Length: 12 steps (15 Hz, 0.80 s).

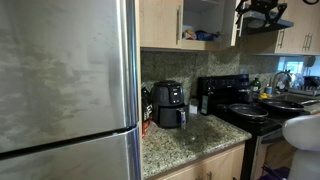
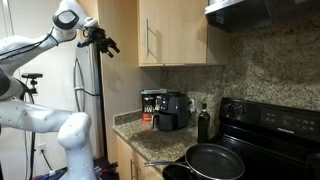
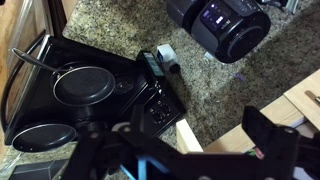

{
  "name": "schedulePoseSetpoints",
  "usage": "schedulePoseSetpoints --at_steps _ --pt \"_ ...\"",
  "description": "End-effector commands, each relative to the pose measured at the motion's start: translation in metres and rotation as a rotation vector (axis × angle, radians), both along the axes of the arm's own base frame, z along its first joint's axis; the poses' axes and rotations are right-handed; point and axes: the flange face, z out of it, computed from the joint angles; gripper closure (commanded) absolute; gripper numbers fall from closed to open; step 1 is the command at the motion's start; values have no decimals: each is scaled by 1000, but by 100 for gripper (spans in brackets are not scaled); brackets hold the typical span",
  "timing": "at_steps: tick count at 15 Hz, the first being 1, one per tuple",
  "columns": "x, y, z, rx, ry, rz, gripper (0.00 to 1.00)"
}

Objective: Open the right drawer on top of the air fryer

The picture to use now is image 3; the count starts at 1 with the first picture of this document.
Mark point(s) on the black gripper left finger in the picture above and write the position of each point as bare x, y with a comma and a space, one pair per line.
100, 153

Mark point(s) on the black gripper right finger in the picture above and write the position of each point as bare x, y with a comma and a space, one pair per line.
266, 136

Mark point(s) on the black air fryer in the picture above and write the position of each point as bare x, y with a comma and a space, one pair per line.
230, 30

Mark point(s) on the black frying pan silver rim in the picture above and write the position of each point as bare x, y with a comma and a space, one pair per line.
43, 136

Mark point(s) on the small purple scrap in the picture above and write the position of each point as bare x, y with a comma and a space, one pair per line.
238, 77

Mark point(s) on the dark grey box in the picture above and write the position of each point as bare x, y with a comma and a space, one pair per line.
36, 171

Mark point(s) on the black stove knob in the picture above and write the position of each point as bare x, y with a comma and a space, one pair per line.
165, 107
156, 115

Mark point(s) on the black electric stove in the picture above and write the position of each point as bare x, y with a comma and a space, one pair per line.
40, 113

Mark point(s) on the white paper tag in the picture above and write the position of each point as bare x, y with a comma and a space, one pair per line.
208, 55

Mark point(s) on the dark glass oil bottle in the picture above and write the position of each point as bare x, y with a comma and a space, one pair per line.
174, 68

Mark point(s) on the small white box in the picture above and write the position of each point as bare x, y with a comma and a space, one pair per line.
165, 51

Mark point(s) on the wooden base cabinet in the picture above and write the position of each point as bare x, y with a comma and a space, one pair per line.
8, 20

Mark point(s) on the narrow wooden wall cabinet door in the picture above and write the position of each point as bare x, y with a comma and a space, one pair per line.
300, 93

